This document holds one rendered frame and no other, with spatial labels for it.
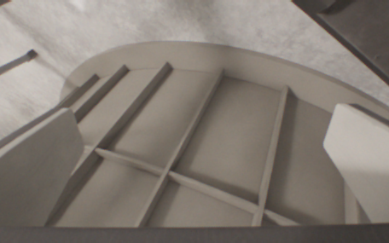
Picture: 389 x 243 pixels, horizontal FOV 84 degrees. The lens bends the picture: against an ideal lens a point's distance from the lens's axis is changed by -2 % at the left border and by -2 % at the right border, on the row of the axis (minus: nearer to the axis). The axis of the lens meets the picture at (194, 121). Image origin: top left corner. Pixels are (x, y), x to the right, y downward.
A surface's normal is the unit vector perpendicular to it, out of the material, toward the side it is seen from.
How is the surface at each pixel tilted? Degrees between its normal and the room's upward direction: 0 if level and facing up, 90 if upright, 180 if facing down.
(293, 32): 0
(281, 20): 0
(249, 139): 90
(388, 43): 0
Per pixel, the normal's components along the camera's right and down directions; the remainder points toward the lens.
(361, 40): -0.38, 0.70
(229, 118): 0.02, -0.65
